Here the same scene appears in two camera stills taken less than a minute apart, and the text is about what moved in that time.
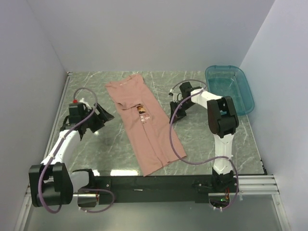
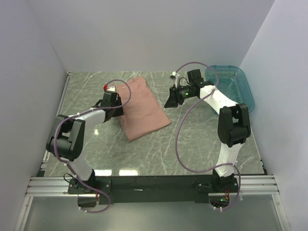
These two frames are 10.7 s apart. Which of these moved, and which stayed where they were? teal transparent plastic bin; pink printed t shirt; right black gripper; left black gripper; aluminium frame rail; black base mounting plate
Moved: right black gripper; pink printed t shirt; left black gripper
Stayed: black base mounting plate; aluminium frame rail; teal transparent plastic bin
